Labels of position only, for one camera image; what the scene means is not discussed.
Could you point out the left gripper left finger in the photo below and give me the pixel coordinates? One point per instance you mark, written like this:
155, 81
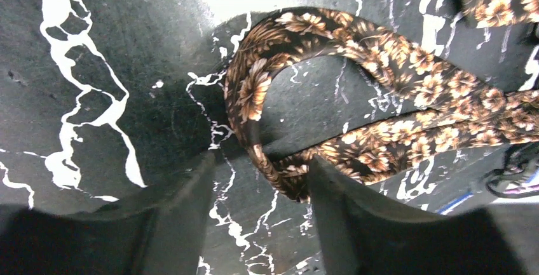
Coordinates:
157, 230

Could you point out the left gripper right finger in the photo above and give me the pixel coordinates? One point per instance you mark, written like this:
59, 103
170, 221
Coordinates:
362, 231

